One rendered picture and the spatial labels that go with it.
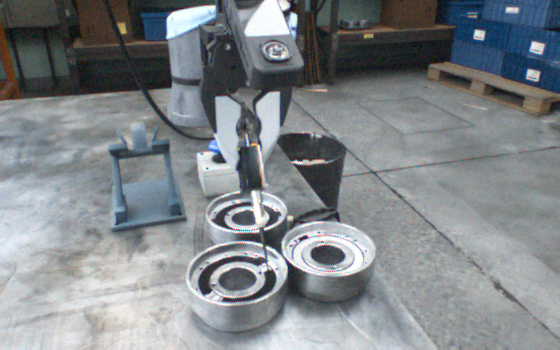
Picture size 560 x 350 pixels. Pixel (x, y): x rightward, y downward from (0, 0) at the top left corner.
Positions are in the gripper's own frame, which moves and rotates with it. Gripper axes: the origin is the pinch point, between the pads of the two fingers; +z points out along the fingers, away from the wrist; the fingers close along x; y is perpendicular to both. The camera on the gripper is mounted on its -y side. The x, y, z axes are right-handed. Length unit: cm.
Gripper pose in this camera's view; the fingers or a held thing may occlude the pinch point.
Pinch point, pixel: (248, 160)
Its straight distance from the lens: 51.8
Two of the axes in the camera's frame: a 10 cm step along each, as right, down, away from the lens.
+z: 0.0, 9.0, 4.4
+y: -2.9, -4.2, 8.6
